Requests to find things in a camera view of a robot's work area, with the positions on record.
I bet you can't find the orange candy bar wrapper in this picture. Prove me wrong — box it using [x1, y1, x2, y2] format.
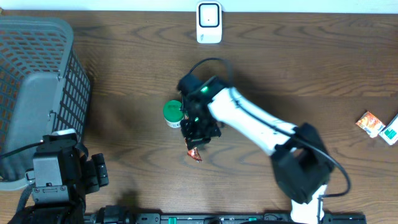
[184, 114, 203, 163]

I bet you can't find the green lid white jar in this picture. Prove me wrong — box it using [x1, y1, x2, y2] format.
[163, 100, 185, 128]

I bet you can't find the small orange snack packet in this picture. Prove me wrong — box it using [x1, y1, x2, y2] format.
[356, 111, 386, 138]

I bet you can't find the white green medicine box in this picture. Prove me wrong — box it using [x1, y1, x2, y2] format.
[379, 114, 398, 146]

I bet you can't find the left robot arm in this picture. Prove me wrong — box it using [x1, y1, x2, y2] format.
[10, 133, 136, 224]

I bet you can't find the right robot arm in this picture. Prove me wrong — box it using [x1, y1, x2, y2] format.
[177, 73, 335, 223]

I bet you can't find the white barcode scanner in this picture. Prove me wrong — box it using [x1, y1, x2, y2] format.
[196, 1, 223, 44]

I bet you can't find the grey plastic mesh basket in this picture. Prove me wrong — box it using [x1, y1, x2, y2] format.
[1, 16, 91, 191]

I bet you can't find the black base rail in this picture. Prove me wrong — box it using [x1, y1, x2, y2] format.
[82, 212, 368, 224]

